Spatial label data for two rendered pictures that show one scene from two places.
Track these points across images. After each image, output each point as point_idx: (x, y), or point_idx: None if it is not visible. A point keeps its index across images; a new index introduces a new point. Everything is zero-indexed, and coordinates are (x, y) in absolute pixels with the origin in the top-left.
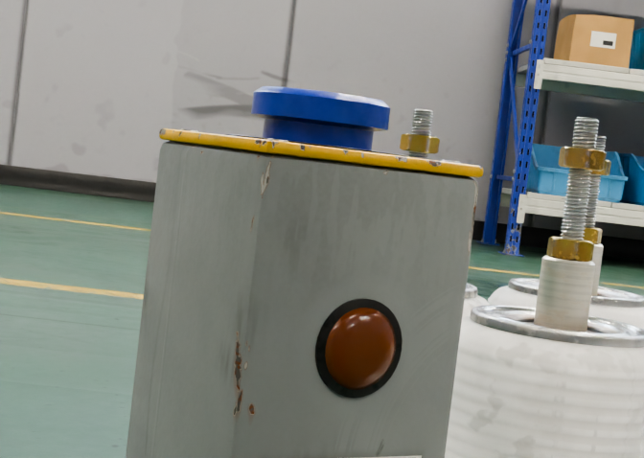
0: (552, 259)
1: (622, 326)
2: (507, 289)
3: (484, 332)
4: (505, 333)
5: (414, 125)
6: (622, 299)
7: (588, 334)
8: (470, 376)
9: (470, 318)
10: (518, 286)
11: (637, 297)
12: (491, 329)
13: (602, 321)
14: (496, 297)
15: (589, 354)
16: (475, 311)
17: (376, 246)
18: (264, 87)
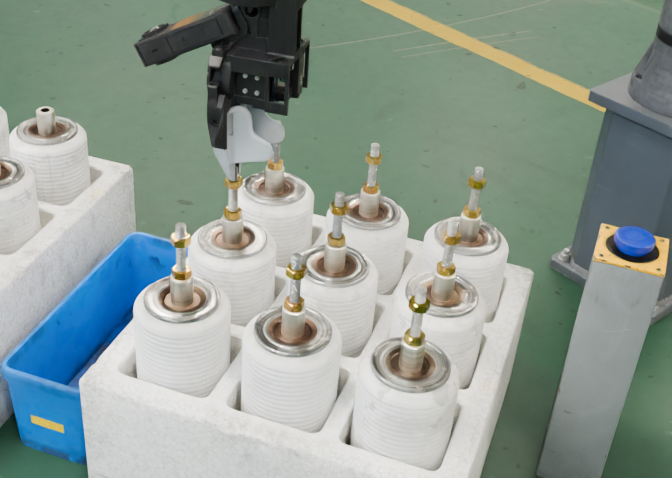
0: (455, 273)
1: (411, 283)
2: (323, 351)
3: (482, 305)
4: (480, 299)
5: (425, 297)
6: (308, 307)
7: (464, 278)
8: (484, 320)
9: (465, 315)
10: (327, 343)
11: (273, 310)
12: (479, 303)
13: (409, 289)
14: (328, 358)
15: None
16: (471, 308)
17: None
18: (654, 241)
